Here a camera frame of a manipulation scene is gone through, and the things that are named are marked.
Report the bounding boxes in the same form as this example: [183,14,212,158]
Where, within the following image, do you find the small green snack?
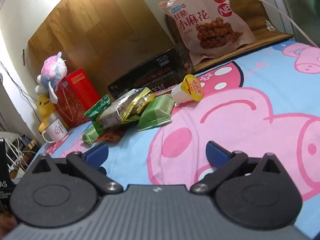
[82,125,99,145]

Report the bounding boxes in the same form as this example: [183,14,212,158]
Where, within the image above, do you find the red orange snack packet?
[95,127,127,142]

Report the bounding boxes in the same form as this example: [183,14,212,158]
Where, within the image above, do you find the dark green snack packet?
[84,94,111,136]

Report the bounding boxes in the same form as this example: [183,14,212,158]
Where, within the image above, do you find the clear nut cookie packet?
[98,87,156,129]

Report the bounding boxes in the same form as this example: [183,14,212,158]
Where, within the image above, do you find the yellow lid jelly cup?
[171,74,204,106]

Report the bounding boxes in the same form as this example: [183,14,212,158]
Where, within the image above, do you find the light green snack packet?
[137,94,175,131]

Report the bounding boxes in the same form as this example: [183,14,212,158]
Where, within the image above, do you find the person's left hand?
[0,213,17,238]

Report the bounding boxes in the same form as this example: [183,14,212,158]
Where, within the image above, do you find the white enamel mug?
[42,118,68,144]

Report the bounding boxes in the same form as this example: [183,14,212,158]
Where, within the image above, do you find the red gift bag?
[55,69,101,128]

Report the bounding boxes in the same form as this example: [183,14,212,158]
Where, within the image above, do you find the yellow plush toy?
[36,94,56,133]

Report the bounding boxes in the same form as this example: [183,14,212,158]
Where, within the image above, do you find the white router with antennas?
[1,132,40,173]

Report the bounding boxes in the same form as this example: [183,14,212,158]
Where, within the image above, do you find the pink blue plush toy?
[35,51,67,104]

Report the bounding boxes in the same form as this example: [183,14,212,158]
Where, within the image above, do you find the black cardboard storage box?
[108,43,194,99]

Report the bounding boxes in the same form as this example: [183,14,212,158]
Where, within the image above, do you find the wooden board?
[25,0,172,95]

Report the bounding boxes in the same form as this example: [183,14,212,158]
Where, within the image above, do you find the brown woven seat mat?
[165,0,293,74]

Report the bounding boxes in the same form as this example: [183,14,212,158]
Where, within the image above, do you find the large pink snack bag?
[159,0,255,64]

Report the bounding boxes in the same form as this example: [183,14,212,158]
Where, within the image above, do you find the white cable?
[220,0,320,49]

